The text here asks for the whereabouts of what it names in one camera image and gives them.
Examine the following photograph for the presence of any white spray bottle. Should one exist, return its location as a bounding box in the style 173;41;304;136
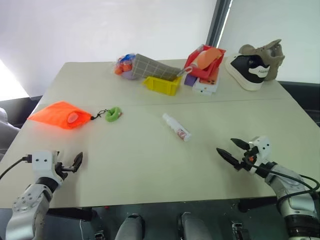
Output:
162;112;193;143

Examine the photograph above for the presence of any thin black string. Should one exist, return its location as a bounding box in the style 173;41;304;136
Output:
90;108;110;121

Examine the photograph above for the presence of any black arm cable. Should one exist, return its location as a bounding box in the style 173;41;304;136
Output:
249;162;320;201
0;154;33;181

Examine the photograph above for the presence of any grey checkered cloth pouch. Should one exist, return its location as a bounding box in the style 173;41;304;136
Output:
130;52;182;82

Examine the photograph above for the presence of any purple block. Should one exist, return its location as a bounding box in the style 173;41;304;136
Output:
184;74;199;87

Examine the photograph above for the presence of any white and black sneaker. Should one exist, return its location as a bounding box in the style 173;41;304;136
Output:
223;52;272;92

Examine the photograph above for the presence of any black table frame bar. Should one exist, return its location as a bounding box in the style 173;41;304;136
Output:
46;206;98;222

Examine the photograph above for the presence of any orange drawstring pouch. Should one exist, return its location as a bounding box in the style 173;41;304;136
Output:
27;100;95;131

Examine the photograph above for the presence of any silver metal foot bracket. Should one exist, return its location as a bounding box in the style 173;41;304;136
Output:
230;220;254;240

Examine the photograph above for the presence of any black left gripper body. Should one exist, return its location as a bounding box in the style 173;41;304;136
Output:
53;161;76;182

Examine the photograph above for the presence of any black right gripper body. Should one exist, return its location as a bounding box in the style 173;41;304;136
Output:
235;145;260;172

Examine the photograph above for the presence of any pink oval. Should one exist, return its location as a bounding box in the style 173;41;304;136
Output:
67;112;80;124

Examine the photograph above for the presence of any green scrunchie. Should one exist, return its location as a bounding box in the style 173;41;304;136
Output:
104;106;124;124

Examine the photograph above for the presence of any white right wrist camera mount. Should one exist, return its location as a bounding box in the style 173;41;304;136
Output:
246;135;272;175

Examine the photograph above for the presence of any metal carabiner clip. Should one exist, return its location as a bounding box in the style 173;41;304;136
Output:
175;66;194;77

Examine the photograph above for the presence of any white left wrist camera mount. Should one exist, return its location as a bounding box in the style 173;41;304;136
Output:
30;150;64;187

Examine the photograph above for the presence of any grey padded chair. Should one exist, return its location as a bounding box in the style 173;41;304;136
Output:
0;107;21;162

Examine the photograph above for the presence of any white box with dots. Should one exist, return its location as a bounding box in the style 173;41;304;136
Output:
192;68;221;97

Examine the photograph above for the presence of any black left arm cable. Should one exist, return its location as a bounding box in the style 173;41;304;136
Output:
0;154;33;181

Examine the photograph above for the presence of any dark window frame post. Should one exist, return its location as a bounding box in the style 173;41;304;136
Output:
205;0;232;50

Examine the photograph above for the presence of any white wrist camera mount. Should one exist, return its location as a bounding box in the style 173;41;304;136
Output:
30;150;64;187
246;135;272;175

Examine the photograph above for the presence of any yellow plastic bin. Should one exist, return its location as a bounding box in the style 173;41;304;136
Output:
142;75;183;97

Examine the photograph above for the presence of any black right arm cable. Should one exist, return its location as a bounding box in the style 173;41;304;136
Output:
249;162;320;201

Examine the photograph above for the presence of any red plastic bin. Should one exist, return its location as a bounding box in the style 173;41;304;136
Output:
184;44;227;81

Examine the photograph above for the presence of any grey rounded robot leg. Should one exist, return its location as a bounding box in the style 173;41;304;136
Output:
114;213;146;240
176;211;214;240

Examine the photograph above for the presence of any clear bag of orange toys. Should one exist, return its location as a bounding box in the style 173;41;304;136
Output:
114;52;137;81

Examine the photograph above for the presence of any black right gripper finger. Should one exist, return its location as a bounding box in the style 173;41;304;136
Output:
230;137;251;151
215;147;241;171

